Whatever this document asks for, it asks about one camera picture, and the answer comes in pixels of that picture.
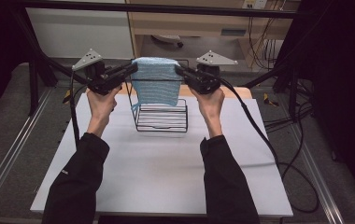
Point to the person's left hand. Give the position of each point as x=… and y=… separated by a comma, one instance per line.
x=101, y=105

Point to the black metal frame bar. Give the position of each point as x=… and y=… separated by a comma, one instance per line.
x=153, y=8

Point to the person's right hand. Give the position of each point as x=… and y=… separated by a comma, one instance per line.
x=211, y=105

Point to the yellow black clip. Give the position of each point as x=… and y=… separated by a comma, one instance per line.
x=67, y=95
x=269, y=100

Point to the grey chair base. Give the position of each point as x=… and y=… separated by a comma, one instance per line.
x=167, y=39

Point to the tan wooden board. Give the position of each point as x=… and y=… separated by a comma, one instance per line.
x=234, y=92

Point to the white cabinet panel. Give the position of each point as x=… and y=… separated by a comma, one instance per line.
x=79, y=34

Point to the light wooden desk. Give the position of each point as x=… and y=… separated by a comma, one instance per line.
x=203, y=25

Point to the black metal frame strut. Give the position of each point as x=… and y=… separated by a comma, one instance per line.
x=278, y=74
x=38, y=53

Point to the white power strip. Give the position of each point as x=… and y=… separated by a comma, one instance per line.
x=255, y=3

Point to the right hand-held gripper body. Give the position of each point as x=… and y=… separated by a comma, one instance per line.
x=205, y=82

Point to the light blue striped cloth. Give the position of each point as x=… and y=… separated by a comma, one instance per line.
x=157, y=81

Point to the silver floor rail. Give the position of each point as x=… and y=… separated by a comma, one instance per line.
x=10, y=155
x=317, y=180

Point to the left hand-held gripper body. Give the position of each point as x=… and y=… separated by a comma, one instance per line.
x=99, y=79

